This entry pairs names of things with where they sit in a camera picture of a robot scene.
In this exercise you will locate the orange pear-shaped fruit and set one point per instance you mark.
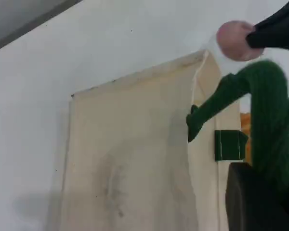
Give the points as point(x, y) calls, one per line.
point(245, 125)

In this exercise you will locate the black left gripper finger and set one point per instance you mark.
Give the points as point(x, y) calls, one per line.
point(250, 209)

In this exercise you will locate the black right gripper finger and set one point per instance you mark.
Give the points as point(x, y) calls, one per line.
point(284, 16)
point(274, 38)

